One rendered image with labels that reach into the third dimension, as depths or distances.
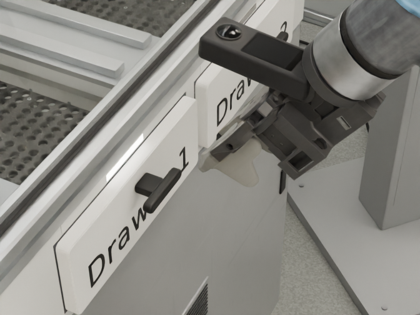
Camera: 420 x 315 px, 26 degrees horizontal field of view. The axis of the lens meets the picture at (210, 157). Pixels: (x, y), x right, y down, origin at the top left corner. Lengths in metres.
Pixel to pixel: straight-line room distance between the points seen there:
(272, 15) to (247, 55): 0.48
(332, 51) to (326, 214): 1.49
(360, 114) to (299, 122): 0.06
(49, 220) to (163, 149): 0.21
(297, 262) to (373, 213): 0.22
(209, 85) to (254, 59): 0.33
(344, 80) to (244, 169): 0.18
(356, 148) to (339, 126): 1.65
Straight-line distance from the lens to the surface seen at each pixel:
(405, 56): 0.76
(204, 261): 1.43
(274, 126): 0.87
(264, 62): 0.83
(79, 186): 0.98
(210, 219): 1.39
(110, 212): 1.02
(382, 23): 0.75
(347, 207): 2.27
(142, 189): 1.04
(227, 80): 1.22
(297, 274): 2.16
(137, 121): 1.05
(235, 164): 0.92
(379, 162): 2.13
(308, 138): 0.85
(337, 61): 0.78
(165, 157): 1.10
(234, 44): 0.85
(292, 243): 2.22
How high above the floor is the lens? 1.64
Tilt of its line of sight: 42 degrees down
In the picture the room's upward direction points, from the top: straight up
